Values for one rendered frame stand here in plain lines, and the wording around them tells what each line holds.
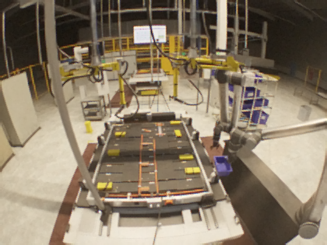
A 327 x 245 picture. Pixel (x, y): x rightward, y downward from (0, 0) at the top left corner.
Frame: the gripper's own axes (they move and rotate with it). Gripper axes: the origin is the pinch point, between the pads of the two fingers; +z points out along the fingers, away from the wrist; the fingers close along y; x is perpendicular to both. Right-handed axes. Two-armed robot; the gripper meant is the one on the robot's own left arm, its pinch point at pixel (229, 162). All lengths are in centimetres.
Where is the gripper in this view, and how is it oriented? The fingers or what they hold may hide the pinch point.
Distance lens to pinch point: 166.7
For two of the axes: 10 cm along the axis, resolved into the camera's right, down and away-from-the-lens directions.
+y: -10.0, -0.2, 0.7
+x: -0.7, 4.7, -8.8
